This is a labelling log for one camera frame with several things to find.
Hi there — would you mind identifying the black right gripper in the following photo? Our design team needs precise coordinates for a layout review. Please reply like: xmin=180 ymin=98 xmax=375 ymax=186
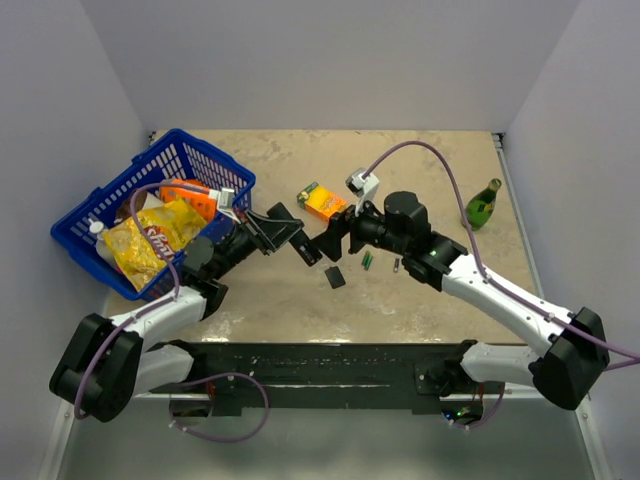
xmin=310 ymin=192 xmax=409 ymax=263

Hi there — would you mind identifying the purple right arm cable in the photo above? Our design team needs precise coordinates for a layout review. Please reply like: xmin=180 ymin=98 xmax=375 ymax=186
xmin=367 ymin=140 xmax=640 ymax=371

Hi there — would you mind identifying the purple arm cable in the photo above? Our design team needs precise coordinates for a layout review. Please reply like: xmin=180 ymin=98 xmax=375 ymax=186
xmin=367 ymin=140 xmax=640 ymax=371
xmin=73 ymin=182 xmax=214 ymax=420

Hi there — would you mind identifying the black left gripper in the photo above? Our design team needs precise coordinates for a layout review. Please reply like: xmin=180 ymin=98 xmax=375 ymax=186
xmin=211 ymin=207 xmax=303 ymax=280

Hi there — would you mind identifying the brown white package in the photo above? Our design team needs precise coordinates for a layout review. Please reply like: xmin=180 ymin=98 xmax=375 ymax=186
xmin=114 ymin=191 xmax=164 ymax=225

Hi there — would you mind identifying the black battery cover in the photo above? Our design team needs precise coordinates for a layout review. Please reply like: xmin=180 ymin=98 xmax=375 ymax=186
xmin=324 ymin=266 xmax=346 ymax=289

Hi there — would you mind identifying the orange yellow battery pack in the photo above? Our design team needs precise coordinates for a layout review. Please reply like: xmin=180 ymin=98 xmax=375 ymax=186
xmin=296 ymin=182 xmax=348 ymax=224

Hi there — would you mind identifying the green glass bottle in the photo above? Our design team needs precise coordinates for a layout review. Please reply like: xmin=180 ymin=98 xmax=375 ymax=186
xmin=464 ymin=178 xmax=502 ymax=231

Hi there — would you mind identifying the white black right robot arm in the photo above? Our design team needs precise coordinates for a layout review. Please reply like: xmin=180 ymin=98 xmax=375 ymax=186
xmin=313 ymin=191 xmax=610 ymax=410

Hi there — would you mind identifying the green battery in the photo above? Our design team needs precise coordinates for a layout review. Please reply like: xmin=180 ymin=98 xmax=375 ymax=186
xmin=361 ymin=250 xmax=371 ymax=268
xmin=364 ymin=252 xmax=373 ymax=271

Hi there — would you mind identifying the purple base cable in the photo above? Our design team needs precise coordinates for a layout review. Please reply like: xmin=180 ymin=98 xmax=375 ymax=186
xmin=448 ymin=382 xmax=506 ymax=431
xmin=168 ymin=372 xmax=272 ymax=444

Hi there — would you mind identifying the white plastic bottle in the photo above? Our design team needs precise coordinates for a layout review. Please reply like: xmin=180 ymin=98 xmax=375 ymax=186
xmin=89 ymin=219 xmax=121 ymax=273

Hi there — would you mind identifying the orange carton box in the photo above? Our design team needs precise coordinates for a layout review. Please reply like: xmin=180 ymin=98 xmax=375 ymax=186
xmin=157 ymin=179 xmax=217 ymax=222

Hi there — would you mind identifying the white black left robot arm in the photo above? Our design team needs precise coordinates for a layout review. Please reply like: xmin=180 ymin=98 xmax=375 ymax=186
xmin=49 ymin=203 xmax=310 ymax=422

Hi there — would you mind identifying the blue plastic basket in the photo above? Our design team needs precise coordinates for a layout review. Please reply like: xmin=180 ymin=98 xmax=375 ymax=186
xmin=50 ymin=129 xmax=256 ymax=301

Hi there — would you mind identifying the yellow chips bag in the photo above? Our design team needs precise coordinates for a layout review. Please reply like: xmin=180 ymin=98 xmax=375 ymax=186
xmin=104 ymin=198 xmax=207 ymax=292

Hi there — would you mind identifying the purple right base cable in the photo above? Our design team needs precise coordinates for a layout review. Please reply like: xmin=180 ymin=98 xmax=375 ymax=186
xmin=448 ymin=382 xmax=506 ymax=431

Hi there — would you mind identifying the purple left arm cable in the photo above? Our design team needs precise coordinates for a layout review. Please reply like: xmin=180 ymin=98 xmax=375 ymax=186
xmin=73 ymin=182 xmax=214 ymax=420

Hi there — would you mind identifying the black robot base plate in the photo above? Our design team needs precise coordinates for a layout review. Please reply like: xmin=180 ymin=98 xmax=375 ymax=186
xmin=153 ymin=343 xmax=500 ymax=423

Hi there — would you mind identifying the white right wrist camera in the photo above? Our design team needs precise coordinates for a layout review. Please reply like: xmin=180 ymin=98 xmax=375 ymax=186
xmin=345 ymin=168 xmax=380 ymax=216

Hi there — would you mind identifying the black remote control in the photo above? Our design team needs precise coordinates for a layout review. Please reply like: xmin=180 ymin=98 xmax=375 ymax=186
xmin=267 ymin=202 xmax=322 ymax=267

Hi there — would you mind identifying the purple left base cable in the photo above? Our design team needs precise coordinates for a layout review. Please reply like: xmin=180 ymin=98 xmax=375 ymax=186
xmin=168 ymin=372 xmax=272 ymax=444

